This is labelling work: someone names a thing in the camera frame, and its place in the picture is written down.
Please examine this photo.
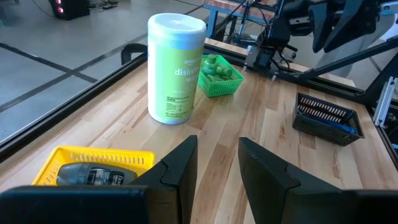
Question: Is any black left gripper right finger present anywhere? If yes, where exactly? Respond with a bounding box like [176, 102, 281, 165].
[238, 136, 398, 224]

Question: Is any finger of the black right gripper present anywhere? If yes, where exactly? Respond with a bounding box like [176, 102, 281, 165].
[323, 0, 374, 54]
[307, 1, 334, 54]

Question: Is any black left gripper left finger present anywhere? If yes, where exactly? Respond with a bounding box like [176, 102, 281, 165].
[0, 134, 199, 224]

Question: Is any grey deodorant stick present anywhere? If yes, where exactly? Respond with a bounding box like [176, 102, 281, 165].
[56, 162, 138, 187]

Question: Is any blue disposable razor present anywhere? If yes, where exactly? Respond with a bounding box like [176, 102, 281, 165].
[303, 112, 358, 135]

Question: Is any person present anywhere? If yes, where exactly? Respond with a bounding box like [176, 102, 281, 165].
[317, 18, 392, 79]

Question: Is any yellow plastic basket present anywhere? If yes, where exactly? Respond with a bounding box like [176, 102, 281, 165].
[32, 145, 156, 187]

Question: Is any background wooden workbench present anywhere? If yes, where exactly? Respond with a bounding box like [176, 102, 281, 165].
[203, 0, 280, 40]

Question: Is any black plastic basket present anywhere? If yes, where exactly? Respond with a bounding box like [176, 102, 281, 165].
[292, 92, 366, 147]

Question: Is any silver aluminium strut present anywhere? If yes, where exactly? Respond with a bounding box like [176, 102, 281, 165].
[373, 76, 398, 127]

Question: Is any green plastic basket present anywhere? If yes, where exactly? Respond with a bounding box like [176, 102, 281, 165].
[198, 54, 246, 98]

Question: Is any green disinfecting wipes canister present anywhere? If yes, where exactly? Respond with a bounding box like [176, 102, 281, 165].
[147, 12, 208, 125]

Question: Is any black computer tower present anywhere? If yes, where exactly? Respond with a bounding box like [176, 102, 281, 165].
[49, 0, 91, 21]

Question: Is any black table edge handle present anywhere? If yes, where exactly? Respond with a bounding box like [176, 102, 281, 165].
[120, 42, 149, 65]

